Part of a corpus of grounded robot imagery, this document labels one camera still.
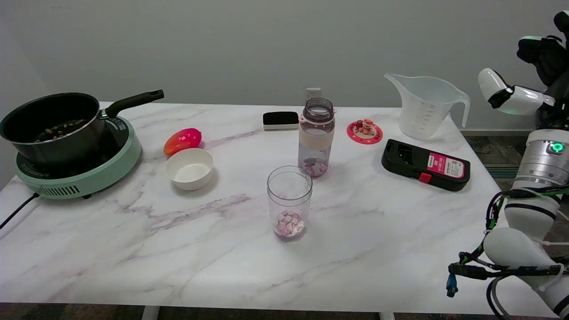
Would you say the clear cup with pink cubes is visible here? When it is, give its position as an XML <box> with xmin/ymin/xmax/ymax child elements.
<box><xmin>267</xmin><ymin>166</ymin><xmax>313</xmax><ymax>239</ymax></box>

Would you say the pink coaster with small figurines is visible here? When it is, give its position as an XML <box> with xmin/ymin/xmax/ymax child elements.
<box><xmin>346</xmin><ymin>119</ymin><xmax>383</xmax><ymax>145</ymax></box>

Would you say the black device with pink label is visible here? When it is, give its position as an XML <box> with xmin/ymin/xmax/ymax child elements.
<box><xmin>381</xmin><ymin>139</ymin><xmax>471</xmax><ymax>192</ymax></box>

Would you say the translucent plastic measuring jug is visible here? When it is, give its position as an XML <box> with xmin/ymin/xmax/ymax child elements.
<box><xmin>384</xmin><ymin>73</ymin><xmax>471</xmax><ymax>140</ymax></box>

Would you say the floor vent grille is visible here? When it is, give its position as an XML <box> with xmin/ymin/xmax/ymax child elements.
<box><xmin>484</xmin><ymin>164</ymin><xmax>519</xmax><ymax>179</ymax></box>

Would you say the black green arm cable bundle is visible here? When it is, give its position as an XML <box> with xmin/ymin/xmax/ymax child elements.
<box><xmin>446</xmin><ymin>184</ymin><xmax>569</xmax><ymax>320</ymax></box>

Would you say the black saucepan with handle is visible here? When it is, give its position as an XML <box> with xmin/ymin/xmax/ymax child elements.
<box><xmin>0</xmin><ymin>89</ymin><xmax>165</xmax><ymax>166</ymax></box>

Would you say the white round bowl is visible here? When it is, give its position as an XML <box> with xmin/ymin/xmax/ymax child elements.
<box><xmin>165</xmin><ymin>148</ymin><xmax>215</xmax><ymax>191</ymax></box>

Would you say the green induction cooker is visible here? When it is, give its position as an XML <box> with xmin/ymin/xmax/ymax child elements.
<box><xmin>14</xmin><ymin>115</ymin><xmax>142</xmax><ymax>200</ymax></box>

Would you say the black and white eraser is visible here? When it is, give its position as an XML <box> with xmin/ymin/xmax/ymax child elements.
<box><xmin>263</xmin><ymin>111</ymin><xmax>300</xmax><ymax>131</ymax></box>

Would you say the black power cord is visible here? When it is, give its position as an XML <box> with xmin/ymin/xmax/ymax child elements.
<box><xmin>0</xmin><ymin>192</ymin><xmax>40</xmax><ymax>230</ymax></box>

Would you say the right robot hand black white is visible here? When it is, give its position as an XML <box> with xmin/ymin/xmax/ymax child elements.
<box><xmin>478</xmin><ymin>11</ymin><xmax>569</xmax><ymax>130</ymax></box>

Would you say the clear bottle with beige band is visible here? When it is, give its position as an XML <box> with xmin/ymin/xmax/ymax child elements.
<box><xmin>297</xmin><ymin>98</ymin><xmax>337</xmax><ymax>179</ymax></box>

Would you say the red orange toy mango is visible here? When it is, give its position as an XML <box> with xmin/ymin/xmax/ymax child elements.
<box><xmin>163</xmin><ymin>128</ymin><xmax>203</xmax><ymax>156</ymax></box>

